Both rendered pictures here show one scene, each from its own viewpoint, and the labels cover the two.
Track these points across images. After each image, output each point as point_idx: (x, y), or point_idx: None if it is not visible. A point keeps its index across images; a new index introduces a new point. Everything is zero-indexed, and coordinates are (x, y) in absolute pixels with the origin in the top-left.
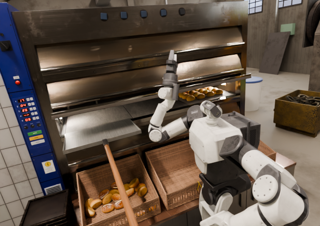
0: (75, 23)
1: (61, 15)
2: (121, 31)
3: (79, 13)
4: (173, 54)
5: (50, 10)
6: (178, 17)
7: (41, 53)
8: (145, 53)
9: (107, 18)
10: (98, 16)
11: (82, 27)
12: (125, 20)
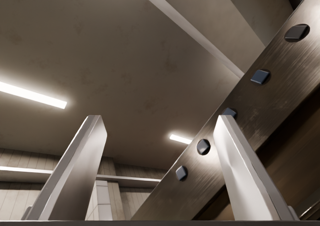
0: (157, 211)
1: (145, 211)
2: (215, 176)
3: (158, 192)
4: (65, 151)
5: (137, 211)
6: (302, 44)
7: None
8: (306, 191)
9: (186, 171)
10: (176, 179)
11: (166, 213)
12: (209, 152)
